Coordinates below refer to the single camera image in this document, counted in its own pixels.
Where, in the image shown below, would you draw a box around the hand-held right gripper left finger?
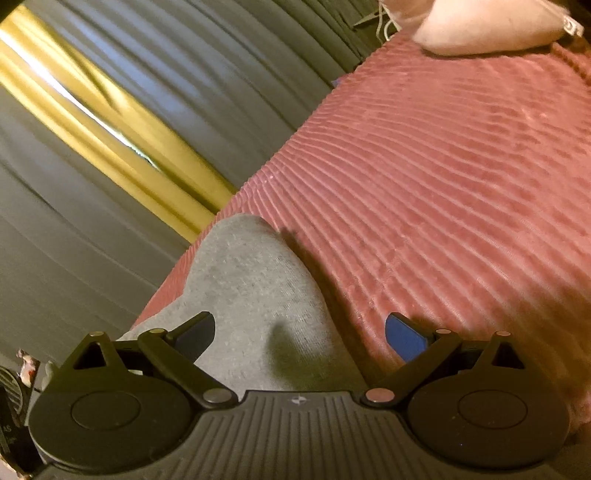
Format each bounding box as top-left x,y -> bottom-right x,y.
60,311 -> 237,409

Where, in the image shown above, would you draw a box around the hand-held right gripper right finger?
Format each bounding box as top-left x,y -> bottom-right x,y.
362,313 -> 532,409

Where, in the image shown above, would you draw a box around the grey pants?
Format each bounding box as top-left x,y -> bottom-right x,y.
115,215 -> 370,403

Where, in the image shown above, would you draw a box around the grey curtain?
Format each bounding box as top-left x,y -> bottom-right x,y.
28,0 -> 386,206
0,99 -> 191,370

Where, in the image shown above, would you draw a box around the pink ribbed blanket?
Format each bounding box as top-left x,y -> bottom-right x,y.
134,23 -> 591,462

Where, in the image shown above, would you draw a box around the dark object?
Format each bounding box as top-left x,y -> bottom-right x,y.
0,364 -> 38,480

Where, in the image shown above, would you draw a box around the yellow curtain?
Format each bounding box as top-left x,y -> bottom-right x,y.
0,4 -> 238,243

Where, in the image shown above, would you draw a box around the pale pillow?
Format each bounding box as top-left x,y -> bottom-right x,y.
385,0 -> 579,57

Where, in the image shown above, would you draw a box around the white cable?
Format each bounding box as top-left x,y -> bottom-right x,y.
375,0 -> 394,40

